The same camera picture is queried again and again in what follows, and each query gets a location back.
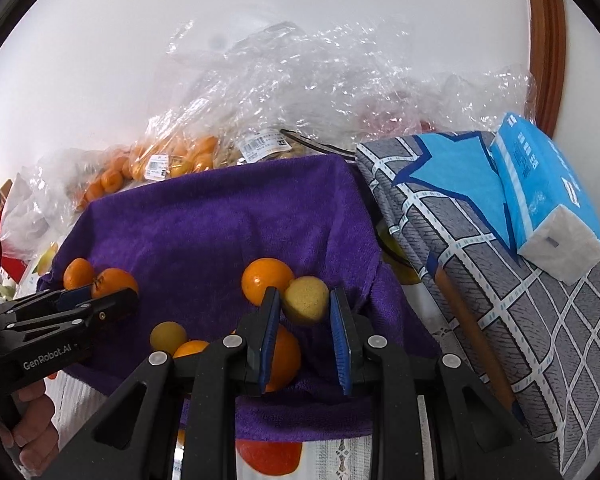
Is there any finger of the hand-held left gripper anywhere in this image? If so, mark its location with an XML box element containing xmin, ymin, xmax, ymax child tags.
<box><xmin>0</xmin><ymin>287</ymin><xmax>141</xmax><ymax>351</ymax></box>
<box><xmin>0</xmin><ymin>283</ymin><xmax>96</xmax><ymax>323</ymax></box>

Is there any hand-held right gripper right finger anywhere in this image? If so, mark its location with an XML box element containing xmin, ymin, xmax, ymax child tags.
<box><xmin>329</xmin><ymin>287</ymin><xmax>563</xmax><ymax>480</ymax></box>

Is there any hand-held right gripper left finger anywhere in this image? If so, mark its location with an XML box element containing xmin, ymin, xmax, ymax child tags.
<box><xmin>40</xmin><ymin>287</ymin><xmax>283</xmax><ymax>480</ymax></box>

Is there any orange mandarin with stem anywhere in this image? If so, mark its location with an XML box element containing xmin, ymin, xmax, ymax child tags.
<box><xmin>91</xmin><ymin>268</ymin><xmax>140</xmax><ymax>302</ymax></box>

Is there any yellow citrus fruit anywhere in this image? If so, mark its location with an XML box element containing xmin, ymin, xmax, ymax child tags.
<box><xmin>281</xmin><ymin>275</ymin><xmax>331</xmax><ymax>326</ymax></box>

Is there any small yellow-green citrus fruit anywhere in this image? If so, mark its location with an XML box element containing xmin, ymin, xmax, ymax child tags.
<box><xmin>150</xmin><ymin>321</ymin><xmax>188</xmax><ymax>353</ymax></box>

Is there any large orange mandarin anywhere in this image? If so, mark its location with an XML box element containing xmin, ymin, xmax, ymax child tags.
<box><xmin>241</xmin><ymin>258</ymin><xmax>296</xmax><ymax>307</ymax></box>

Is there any small orange mandarin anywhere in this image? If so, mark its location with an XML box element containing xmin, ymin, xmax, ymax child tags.
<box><xmin>172</xmin><ymin>340</ymin><xmax>211</xmax><ymax>360</ymax></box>

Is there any person's left hand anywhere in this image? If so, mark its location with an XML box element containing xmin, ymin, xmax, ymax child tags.
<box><xmin>2</xmin><ymin>377</ymin><xmax>58</xmax><ymax>478</ymax></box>

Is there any red packet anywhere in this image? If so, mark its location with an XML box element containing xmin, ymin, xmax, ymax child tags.
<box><xmin>0</xmin><ymin>252</ymin><xmax>36</xmax><ymax>286</ymax></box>

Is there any white plastic bag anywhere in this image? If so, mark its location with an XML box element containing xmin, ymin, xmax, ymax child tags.
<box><xmin>0</xmin><ymin>150</ymin><xmax>81</xmax><ymax>261</ymax></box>

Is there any brown wooden board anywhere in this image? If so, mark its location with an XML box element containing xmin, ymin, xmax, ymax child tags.
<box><xmin>437</xmin><ymin>265</ymin><xmax>518</xmax><ymax>406</ymax></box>

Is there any purple towel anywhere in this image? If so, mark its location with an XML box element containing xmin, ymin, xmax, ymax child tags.
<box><xmin>36</xmin><ymin>154</ymin><xmax>443</xmax><ymax>443</ymax></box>

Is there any grey checked blanket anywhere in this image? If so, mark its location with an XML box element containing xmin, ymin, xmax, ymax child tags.
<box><xmin>355</xmin><ymin>130</ymin><xmax>600</xmax><ymax>478</ymax></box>

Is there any clear bag of mandarins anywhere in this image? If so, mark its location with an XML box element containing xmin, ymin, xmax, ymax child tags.
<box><xmin>67</xmin><ymin>130</ymin><xmax>221</xmax><ymax>213</ymax></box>

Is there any blue tissue pack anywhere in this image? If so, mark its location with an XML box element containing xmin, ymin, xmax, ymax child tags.
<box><xmin>490</xmin><ymin>111</ymin><xmax>600</xmax><ymax>285</ymax></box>

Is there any crumpled clear plastic bag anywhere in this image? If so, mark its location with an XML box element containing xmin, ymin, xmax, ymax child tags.
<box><xmin>165</xmin><ymin>20</ymin><xmax>536</xmax><ymax>161</ymax></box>

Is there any brown wooden door frame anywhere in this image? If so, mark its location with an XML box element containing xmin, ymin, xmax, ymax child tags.
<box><xmin>522</xmin><ymin>0</ymin><xmax>567</xmax><ymax>136</ymax></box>

